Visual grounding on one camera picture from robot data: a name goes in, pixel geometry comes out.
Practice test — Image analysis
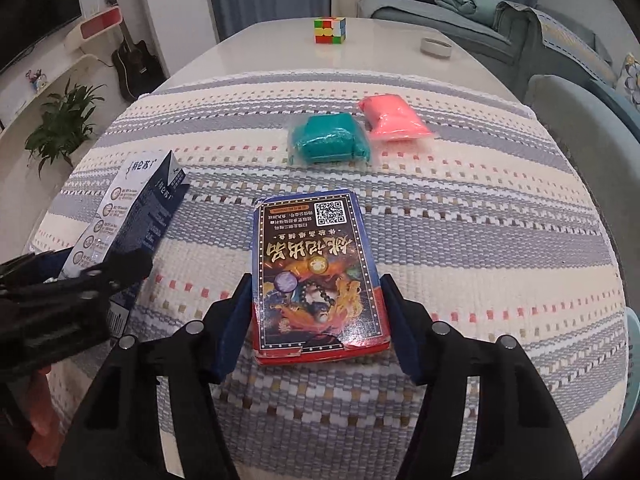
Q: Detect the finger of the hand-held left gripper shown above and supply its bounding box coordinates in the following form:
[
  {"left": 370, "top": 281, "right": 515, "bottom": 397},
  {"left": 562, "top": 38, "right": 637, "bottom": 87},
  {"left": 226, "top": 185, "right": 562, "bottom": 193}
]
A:
[
  {"left": 0, "top": 252, "right": 68, "bottom": 287},
  {"left": 75, "top": 247, "right": 153, "bottom": 301}
]

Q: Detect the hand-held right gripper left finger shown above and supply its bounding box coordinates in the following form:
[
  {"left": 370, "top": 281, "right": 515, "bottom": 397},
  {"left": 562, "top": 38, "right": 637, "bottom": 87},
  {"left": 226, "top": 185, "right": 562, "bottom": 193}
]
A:
[{"left": 55, "top": 272, "right": 253, "bottom": 480}]

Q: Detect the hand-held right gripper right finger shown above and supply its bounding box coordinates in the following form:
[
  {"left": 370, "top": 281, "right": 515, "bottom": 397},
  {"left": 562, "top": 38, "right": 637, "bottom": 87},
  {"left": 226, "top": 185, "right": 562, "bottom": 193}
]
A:
[{"left": 382, "top": 272, "right": 583, "bottom": 480}]

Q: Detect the blue white milk carton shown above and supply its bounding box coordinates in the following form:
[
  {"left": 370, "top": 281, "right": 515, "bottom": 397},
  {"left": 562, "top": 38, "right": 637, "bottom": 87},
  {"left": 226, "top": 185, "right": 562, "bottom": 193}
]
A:
[{"left": 57, "top": 150, "right": 190, "bottom": 341}]

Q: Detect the blue red card box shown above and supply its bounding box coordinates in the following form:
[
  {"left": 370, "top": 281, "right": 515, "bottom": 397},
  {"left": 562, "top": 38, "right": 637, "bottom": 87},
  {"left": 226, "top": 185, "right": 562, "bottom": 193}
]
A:
[{"left": 251, "top": 189, "right": 392, "bottom": 366}]

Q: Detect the light blue plastic basket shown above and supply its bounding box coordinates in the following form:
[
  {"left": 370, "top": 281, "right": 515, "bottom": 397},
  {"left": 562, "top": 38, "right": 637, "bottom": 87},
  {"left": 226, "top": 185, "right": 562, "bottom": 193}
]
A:
[{"left": 624, "top": 307, "right": 640, "bottom": 411}]

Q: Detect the person's left hand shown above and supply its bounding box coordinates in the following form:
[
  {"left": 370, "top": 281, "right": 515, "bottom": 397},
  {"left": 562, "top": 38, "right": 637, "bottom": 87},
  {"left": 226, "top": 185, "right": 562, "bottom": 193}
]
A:
[{"left": 22, "top": 362, "right": 59, "bottom": 437}]

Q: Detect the striped woven tablecloth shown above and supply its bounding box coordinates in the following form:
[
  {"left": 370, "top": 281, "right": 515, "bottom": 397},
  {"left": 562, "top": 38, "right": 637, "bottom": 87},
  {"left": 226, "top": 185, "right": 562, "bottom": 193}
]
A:
[{"left": 22, "top": 72, "right": 631, "bottom": 480}]

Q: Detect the green potted plant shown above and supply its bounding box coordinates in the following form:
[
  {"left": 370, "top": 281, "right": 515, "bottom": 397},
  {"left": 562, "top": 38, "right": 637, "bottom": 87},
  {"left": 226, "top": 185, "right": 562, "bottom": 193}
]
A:
[{"left": 25, "top": 80, "right": 106, "bottom": 176}]

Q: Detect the black acoustic guitar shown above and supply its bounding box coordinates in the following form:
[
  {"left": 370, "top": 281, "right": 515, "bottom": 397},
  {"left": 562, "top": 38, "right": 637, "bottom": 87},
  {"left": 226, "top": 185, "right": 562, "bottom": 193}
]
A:
[{"left": 102, "top": 0, "right": 166, "bottom": 102}]

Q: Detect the teal clay bag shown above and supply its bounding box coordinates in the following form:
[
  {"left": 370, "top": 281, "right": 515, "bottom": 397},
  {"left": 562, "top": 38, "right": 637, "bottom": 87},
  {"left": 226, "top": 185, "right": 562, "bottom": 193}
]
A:
[{"left": 289, "top": 114, "right": 373, "bottom": 166}]

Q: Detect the pink clay bag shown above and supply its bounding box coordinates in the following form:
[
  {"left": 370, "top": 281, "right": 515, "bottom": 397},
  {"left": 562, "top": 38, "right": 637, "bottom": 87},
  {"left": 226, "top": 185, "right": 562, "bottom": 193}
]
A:
[{"left": 357, "top": 94, "right": 435, "bottom": 143}]

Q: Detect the red white shelf box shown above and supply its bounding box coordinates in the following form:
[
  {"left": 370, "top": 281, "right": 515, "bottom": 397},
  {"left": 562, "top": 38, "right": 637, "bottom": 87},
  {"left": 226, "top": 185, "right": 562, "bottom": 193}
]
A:
[{"left": 64, "top": 7, "right": 123, "bottom": 52}]

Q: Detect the black television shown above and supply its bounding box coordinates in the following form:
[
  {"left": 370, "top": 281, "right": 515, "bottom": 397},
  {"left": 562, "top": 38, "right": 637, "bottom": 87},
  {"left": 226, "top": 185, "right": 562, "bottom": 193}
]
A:
[{"left": 0, "top": 0, "right": 83, "bottom": 73}]

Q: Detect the grey round ashtray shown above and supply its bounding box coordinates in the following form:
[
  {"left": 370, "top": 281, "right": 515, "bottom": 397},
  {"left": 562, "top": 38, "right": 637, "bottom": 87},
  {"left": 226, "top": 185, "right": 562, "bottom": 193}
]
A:
[{"left": 420, "top": 37, "right": 452, "bottom": 58}]

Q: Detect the colourful puzzle cube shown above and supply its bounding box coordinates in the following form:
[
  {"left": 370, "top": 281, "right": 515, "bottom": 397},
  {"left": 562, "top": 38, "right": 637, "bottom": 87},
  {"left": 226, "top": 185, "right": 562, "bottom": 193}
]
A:
[{"left": 314, "top": 16, "right": 347, "bottom": 45}]

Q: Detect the grey-green sofa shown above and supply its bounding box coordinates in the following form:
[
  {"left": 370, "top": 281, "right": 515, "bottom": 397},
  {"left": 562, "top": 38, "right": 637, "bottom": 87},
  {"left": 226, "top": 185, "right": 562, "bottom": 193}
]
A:
[{"left": 357, "top": 0, "right": 618, "bottom": 86}]

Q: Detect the blue fringed armrest cover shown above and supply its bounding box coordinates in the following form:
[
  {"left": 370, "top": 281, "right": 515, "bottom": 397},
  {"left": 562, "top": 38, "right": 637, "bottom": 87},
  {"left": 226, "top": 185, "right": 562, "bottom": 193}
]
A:
[{"left": 492, "top": 0, "right": 616, "bottom": 83}]

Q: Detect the folded teal blanket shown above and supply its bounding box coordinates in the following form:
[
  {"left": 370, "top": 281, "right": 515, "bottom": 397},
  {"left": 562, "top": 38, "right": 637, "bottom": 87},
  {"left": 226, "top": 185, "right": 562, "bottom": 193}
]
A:
[{"left": 434, "top": 0, "right": 501, "bottom": 26}]

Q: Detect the floral cushion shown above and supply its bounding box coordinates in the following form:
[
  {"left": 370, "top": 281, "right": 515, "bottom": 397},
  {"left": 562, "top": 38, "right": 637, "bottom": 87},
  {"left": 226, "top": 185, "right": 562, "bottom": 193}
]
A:
[{"left": 620, "top": 52, "right": 640, "bottom": 106}]

